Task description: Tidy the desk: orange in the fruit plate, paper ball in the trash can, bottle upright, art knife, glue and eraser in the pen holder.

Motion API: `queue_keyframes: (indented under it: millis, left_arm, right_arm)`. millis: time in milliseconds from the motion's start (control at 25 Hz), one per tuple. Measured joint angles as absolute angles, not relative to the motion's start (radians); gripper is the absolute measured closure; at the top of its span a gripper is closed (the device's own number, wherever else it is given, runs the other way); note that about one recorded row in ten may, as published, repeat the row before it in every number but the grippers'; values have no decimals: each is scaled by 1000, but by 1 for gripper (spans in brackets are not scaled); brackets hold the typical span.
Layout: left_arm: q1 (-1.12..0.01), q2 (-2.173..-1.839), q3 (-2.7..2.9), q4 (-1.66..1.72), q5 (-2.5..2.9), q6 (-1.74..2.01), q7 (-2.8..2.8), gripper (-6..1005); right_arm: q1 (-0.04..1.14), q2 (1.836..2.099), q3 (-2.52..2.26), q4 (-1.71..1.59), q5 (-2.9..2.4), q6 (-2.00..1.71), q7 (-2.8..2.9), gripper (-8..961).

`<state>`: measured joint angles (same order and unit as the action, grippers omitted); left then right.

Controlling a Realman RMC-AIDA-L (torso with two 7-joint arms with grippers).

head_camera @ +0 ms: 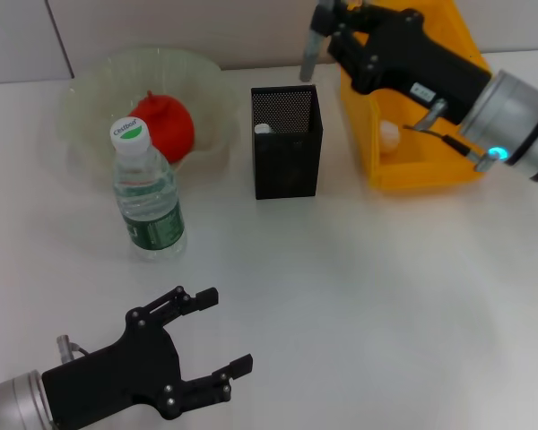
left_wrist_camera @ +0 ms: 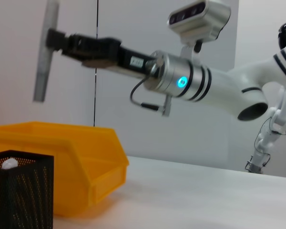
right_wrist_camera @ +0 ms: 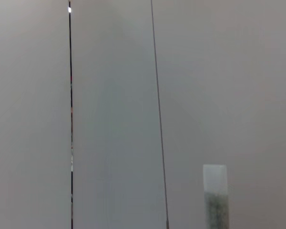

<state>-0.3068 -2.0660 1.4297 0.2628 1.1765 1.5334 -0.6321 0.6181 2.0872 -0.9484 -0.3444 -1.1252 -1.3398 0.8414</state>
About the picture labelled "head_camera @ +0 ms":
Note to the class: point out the yellow plastic bin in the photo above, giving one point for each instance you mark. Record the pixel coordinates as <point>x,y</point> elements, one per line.
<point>430,157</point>

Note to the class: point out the red-orange toy orange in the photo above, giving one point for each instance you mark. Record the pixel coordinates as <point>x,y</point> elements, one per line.
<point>175,125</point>

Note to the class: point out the clear green-label water bottle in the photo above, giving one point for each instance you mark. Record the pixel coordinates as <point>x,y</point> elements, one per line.
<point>148,201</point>

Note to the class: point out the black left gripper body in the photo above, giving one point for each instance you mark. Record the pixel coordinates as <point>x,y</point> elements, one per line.
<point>116,380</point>

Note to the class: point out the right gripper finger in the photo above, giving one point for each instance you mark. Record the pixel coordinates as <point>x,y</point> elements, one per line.
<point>354,58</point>
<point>367,15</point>

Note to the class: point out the mint green utility knife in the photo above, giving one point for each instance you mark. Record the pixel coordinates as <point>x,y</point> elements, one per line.
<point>263,129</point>

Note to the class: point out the white paper ball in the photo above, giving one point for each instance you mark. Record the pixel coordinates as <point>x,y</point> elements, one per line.
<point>389,134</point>

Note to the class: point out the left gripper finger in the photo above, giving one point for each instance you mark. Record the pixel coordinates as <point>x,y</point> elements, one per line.
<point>241,366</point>
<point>207,298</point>

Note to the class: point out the green glass fruit plate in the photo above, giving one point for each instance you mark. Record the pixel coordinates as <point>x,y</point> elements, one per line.
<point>94,89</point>

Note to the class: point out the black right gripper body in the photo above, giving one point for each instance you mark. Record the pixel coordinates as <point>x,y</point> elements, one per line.
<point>421,58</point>

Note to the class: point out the grey marker pen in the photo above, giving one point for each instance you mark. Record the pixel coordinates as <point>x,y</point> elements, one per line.
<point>311,54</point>

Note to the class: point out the black mesh pen holder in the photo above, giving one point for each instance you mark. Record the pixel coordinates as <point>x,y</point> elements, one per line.
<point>287,170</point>

